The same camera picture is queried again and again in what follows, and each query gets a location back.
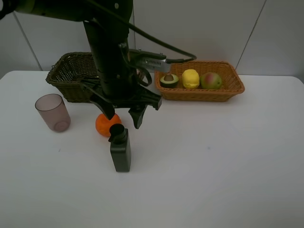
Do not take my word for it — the black pump bottle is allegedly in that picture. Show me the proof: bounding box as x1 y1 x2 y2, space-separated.
109 123 131 172

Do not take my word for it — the yellow lemon toy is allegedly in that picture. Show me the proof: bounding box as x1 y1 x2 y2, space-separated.
182 69 200 89

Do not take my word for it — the halved avocado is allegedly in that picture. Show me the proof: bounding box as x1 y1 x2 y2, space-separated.
160 74 179 88

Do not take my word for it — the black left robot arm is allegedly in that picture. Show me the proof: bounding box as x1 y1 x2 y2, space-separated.
0 0 165 128

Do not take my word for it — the green red pear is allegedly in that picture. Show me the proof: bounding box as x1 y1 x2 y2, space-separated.
200 72 222 90

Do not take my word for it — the translucent pink plastic cup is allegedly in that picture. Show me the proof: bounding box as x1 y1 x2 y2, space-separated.
35 94 71 133

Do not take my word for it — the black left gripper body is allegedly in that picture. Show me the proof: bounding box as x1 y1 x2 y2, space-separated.
80 77 162 110

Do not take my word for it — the orange tangerine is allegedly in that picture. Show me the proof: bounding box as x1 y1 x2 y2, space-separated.
95 114 122 137

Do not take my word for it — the dark brown wicker basket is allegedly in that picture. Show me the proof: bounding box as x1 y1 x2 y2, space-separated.
46 52 148 104

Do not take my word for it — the orange wicker basket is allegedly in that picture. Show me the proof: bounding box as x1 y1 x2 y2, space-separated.
154 61 245 102

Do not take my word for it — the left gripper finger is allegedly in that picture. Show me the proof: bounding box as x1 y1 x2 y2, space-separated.
128 105 147 129
90 97 115 120

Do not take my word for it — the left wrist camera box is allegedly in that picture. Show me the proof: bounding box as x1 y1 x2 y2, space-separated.
129 49 171 72

